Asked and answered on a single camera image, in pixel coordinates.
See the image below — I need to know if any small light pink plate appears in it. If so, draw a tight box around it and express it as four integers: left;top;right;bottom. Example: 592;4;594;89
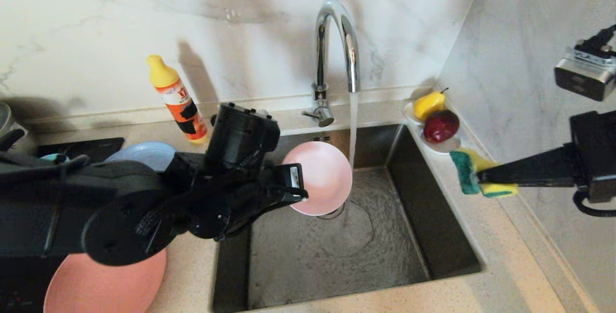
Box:
281;141;354;217

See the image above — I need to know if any yellow green sponge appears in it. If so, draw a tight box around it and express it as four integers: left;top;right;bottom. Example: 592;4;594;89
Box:
449;148;520;199

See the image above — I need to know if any dish soap bottle yellow cap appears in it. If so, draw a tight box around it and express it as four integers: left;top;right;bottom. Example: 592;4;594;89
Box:
147;54;209;145

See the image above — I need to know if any blue plate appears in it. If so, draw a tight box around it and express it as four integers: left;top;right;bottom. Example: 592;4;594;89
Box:
104;141;178;172

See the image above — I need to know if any chrome gooseneck faucet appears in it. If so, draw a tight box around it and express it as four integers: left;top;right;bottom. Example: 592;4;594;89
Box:
302;0;361;128

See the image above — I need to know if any stainless steel sink basin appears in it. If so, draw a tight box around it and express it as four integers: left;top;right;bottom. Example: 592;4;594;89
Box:
212;123;483;313

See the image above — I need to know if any round metal drain strainer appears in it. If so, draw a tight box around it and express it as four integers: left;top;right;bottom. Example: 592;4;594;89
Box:
318;201;346;221

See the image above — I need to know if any small white fruit dish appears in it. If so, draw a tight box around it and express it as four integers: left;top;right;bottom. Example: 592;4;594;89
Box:
403;102;462;155

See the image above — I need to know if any dark red apple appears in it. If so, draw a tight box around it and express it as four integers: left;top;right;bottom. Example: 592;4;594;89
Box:
423;110;460;144

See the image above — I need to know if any yellow pear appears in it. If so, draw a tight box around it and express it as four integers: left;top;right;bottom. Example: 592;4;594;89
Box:
413;88;449;121

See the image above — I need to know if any black glass cooktop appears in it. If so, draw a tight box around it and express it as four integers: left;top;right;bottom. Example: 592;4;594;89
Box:
0;137;125;313

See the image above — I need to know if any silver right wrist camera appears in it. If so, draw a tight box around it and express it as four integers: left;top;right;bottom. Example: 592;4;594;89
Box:
554;46;616;102

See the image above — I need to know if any steel pot black handle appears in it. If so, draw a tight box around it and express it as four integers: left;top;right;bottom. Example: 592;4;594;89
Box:
0;103;27;153

